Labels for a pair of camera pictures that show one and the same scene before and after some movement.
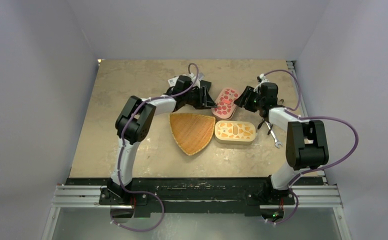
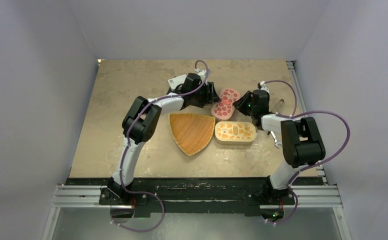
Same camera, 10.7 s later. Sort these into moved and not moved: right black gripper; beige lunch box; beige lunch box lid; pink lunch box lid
Moved: right black gripper
Not moved: pink lunch box lid; beige lunch box; beige lunch box lid
